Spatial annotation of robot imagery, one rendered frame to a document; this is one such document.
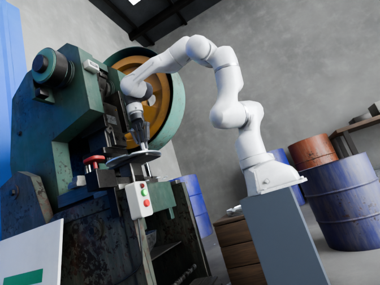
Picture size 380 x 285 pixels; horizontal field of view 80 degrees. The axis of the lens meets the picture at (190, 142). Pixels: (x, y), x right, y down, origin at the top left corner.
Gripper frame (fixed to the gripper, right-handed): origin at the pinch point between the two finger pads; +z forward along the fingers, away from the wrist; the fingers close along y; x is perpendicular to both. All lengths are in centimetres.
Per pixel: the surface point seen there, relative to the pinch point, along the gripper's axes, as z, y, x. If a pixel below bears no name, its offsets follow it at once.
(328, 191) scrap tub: 49, 77, 53
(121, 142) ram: -9.6, -13.8, 0.9
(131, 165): 6.3, -7.5, -4.0
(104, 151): -4.9, -18.2, -9.0
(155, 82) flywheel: -56, 0, 36
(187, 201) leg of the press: 31.1, 4.8, 22.6
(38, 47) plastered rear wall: -185, -139, 56
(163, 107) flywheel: -33.9, 2.3, 33.0
